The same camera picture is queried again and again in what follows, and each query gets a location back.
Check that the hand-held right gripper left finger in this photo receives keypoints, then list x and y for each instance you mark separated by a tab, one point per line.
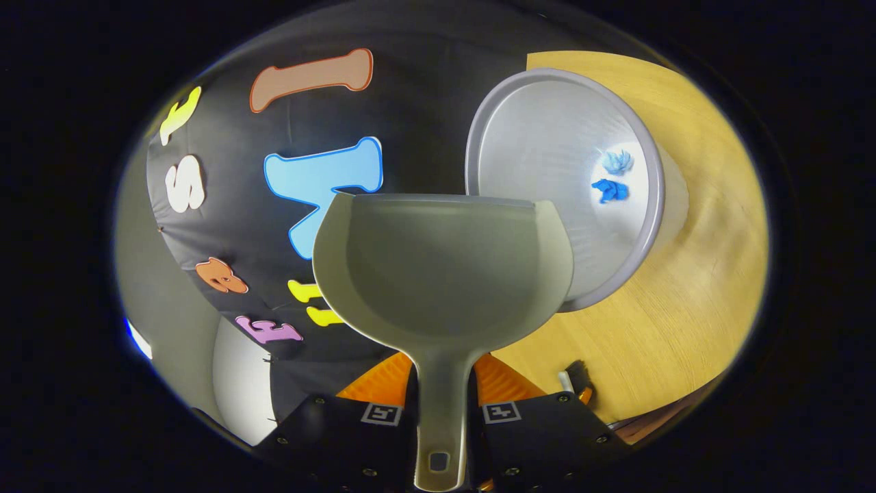
342	438

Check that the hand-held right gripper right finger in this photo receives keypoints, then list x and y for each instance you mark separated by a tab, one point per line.
540	438

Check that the small white broom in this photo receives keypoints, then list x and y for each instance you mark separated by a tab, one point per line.
578	375

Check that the white plastic dustpan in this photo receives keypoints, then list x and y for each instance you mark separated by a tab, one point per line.
438	274

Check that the dark blue paper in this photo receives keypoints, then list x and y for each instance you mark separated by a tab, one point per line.
609	190

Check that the white plastic garbage bin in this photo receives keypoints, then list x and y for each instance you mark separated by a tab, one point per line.
540	157

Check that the light blue paper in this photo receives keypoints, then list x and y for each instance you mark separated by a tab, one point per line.
617	161

